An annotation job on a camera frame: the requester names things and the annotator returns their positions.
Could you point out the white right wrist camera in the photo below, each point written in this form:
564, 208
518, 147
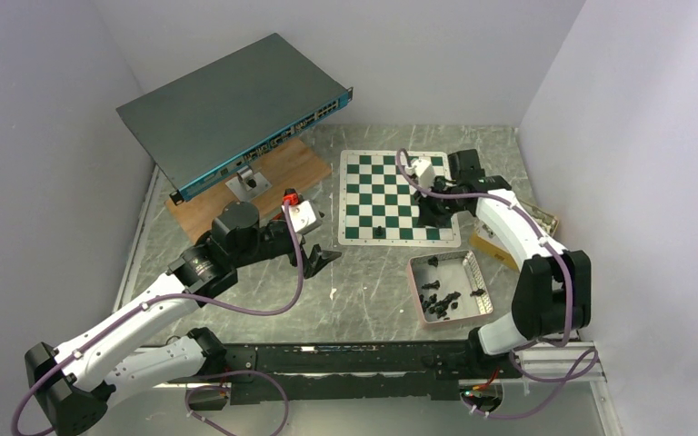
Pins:
422, 172

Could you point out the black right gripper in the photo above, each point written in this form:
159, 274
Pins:
428, 215

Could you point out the metal switch stand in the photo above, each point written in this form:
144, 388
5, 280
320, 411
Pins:
247, 184

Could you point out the wooden board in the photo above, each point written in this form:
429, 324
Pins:
292, 165

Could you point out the green white chess board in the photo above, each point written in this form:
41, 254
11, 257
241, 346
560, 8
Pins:
373, 193

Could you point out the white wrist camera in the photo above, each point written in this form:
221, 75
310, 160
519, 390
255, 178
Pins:
303, 214
422, 172

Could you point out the grey network switch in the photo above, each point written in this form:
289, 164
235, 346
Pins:
210, 124

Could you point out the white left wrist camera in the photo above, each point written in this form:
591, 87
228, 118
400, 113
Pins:
303, 214

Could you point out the black chess pieces pile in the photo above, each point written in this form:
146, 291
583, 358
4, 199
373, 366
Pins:
438, 305

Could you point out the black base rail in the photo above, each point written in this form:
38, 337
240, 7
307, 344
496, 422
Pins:
435, 370

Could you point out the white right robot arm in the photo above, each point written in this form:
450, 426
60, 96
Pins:
553, 292

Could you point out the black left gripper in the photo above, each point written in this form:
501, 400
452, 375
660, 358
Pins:
316, 259

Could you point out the pink metal tray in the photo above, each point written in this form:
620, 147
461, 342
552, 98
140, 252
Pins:
457, 271

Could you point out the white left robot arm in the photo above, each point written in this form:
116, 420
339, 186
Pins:
76, 382

